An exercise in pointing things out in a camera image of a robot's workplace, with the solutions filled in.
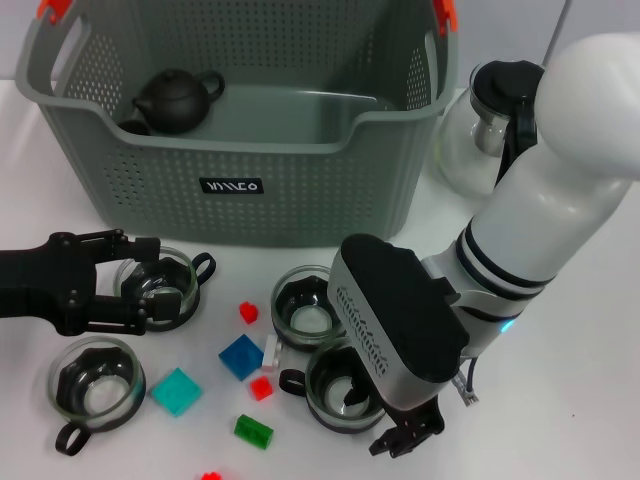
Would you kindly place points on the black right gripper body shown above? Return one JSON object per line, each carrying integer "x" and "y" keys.
{"x": 420, "y": 415}

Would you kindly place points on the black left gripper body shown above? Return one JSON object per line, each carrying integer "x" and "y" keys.
{"x": 45, "y": 285}

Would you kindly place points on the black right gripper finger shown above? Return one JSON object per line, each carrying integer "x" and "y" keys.
{"x": 395, "y": 440}
{"x": 356, "y": 397}

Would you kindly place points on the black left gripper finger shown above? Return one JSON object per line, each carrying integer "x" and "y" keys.
{"x": 145, "y": 249}
{"x": 162, "y": 305}

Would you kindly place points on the glass teacup black holder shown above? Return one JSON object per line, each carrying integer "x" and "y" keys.
{"x": 325, "y": 400}
{"x": 300, "y": 320}
{"x": 189, "y": 300}

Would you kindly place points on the glass jar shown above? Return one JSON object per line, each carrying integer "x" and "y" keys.
{"x": 100, "y": 395}

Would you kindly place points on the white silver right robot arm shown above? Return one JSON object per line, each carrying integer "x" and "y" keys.
{"x": 550, "y": 175}

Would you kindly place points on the gray perforated storage bin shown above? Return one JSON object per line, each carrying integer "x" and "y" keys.
{"x": 300, "y": 200}

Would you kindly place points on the small red toy brick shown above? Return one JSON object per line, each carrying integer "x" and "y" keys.
{"x": 248, "y": 312}
{"x": 260, "y": 389}

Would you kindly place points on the cyan square toy brick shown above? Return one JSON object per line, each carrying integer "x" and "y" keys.
{"x": 177, "y": 392}

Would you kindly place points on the blue square toy brick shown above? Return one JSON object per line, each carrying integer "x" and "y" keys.
{"x": 241, "y": 357}

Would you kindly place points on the white toy brick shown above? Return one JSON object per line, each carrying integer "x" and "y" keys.
{"x": 271, "y": 354}

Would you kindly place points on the green toy brick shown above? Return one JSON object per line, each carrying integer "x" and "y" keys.
{"x": 253, "y": 431}

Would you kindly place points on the black ceramic teapot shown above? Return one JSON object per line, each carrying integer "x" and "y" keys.
{"x": 172, "y": 102}

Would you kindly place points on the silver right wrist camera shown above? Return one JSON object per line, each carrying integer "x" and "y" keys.
{"x": 390, "y": 300}

